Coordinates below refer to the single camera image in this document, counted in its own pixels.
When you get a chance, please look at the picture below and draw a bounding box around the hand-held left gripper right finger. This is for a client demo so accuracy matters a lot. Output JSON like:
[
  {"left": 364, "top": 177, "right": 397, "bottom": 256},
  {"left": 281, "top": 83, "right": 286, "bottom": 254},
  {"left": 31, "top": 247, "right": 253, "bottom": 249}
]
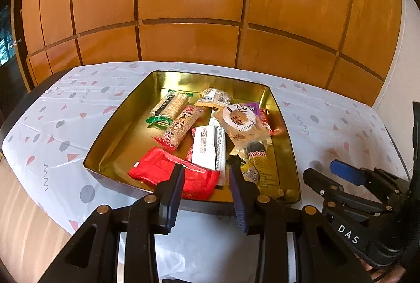
[{"left": 229, "top": 164, "right": 375, "bottom": 283}]

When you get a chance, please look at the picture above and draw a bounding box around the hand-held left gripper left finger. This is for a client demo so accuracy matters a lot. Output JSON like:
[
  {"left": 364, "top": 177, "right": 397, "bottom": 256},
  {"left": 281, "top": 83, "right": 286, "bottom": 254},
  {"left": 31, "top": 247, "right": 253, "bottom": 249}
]
[{"left": 38, "top": 164, "right": 185, "bottom": 283}]

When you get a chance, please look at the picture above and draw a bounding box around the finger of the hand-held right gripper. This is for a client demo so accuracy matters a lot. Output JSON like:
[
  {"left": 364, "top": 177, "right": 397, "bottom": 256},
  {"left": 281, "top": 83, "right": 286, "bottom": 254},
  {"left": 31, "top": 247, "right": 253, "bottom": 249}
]
[
  {"left": 330, "top": 159, "right": 411, "bottom": 198},
  {"left": 302, "top": 169, "right": 388, "bottom": 251}
]

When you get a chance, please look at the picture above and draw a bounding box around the plain red snack packet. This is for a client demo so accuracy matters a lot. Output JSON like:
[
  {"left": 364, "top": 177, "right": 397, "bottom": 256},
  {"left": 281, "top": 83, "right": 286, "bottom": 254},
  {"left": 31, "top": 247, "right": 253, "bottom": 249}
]
[{"left": 128, "top": 146, "right": 221, "bottom": 200}]

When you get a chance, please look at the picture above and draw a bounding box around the long white stick packet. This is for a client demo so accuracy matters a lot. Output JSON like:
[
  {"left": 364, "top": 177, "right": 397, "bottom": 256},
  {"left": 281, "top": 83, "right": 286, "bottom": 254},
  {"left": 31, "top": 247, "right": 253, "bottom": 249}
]
[{"left": 209, "top": 116, "right": 228, "bottom": 187}]

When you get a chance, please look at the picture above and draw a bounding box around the yellow and black packet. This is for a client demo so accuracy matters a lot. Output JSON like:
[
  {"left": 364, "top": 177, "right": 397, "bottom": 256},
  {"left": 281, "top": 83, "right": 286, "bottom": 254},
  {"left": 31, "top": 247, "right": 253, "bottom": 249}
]
[{"left": 234, "top": 141, "right": 283, "bottom": 197}]

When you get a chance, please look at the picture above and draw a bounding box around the red and white packet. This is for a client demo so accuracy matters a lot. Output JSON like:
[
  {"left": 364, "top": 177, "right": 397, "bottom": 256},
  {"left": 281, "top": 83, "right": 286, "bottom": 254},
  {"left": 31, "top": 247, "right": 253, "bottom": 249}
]
[{"left": 185, "top": 125, "right": 227, "bottom": 171}]

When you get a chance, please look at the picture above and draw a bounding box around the long red-ended rice cracker packet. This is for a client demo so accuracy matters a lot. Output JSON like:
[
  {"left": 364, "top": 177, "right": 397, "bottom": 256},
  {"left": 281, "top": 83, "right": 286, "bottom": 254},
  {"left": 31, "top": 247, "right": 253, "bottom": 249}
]
[{"left": 153, "top": 105, "right": 207, "bottom": 153}]

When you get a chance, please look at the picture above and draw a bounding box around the gold metal tin tray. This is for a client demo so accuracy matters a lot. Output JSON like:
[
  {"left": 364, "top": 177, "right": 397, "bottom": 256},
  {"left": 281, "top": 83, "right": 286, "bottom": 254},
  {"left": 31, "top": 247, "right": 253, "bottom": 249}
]
[{"left": 83, "top": 71, "right": 302, "bottom": 204}]

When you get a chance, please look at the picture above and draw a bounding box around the clear round pastry packet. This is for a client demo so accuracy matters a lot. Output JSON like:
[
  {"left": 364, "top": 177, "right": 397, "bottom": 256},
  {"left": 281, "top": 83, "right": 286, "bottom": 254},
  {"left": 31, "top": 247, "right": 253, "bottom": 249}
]
[{"left": 213, "top": 102, "right": 271, "bottom": 151}]

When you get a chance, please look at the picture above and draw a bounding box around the small red patterned packet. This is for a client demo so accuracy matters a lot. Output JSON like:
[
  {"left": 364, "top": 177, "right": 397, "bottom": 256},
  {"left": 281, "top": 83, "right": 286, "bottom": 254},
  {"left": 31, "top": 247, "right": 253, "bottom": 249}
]
[{"left": 259, "top": 108, "right": 274, "bottom": 137}]

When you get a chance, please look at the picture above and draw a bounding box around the green cracker packet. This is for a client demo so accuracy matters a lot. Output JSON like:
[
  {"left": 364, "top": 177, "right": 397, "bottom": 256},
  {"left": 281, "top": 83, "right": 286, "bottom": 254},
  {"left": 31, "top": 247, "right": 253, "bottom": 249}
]
[{"left": 146, "top": 89, "right": 194, "bottom": 129}]

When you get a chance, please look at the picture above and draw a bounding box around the purple snack packet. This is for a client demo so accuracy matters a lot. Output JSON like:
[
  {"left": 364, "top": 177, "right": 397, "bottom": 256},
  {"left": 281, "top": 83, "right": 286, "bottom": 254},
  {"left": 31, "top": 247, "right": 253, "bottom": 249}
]
[{"left": 244, "top": 101, "right": 260, "bottom": 116}]

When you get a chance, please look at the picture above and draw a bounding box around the beige and orange packet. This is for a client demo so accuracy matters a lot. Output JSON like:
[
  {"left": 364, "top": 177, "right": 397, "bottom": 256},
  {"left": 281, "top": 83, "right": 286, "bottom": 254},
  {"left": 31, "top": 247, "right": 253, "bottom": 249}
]
[{"left": 194, "top": 88, "right": 232, "bottom": 110}]

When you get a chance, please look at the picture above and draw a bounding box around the person's right hand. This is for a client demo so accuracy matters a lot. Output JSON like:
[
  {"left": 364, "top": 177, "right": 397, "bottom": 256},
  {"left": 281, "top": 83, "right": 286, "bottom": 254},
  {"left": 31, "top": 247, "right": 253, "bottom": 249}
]
[{"left": 356, "top": 257, "right": 407, "bottom": 283}]

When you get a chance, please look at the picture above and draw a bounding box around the white patterned tablecloth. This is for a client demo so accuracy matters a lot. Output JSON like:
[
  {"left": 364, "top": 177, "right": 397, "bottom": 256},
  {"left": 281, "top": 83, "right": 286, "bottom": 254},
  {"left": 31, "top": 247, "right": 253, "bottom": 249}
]
[{"left": 2, "top": 61, "right": 411, "bottom": 283}]

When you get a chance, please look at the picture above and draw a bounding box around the dark-edged table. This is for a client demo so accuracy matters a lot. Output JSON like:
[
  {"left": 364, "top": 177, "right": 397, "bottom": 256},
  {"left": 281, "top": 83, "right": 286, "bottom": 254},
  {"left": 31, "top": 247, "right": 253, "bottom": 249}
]
[{"left": 0, "top": 70, "right": 68, "bottom": 161}]

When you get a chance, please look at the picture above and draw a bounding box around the dark window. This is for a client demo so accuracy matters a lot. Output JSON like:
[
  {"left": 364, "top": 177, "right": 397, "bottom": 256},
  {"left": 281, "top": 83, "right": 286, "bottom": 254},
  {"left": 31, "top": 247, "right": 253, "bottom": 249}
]
[{"left": 0, "top": 0, "right": 21, "bottom": 69}]

